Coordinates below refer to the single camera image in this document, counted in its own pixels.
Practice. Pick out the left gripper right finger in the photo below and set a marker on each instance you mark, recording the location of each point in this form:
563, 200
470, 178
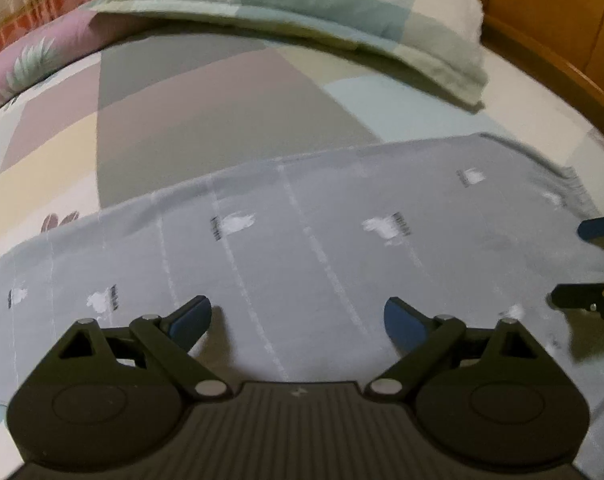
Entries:
425, 343

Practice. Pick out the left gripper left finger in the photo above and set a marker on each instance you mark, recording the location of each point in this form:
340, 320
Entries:
167, 341

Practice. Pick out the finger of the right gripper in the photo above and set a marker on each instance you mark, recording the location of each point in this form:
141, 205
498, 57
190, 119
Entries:
591, 229
588, 297

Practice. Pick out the grey patterned pyjama trousers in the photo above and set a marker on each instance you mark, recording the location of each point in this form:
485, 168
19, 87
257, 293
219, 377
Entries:
298, 255

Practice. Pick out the wooden headboard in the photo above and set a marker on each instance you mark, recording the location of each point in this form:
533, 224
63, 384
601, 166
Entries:
560, 43

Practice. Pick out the checked patchwork bed sheet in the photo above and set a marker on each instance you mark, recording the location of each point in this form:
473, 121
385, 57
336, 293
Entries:
183, 102

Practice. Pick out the checked pastel pillow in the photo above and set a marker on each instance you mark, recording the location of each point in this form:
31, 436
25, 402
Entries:
438, 38

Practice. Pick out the purple floral rolled quilt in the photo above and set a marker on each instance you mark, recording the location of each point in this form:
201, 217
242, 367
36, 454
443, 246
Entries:
65, 40

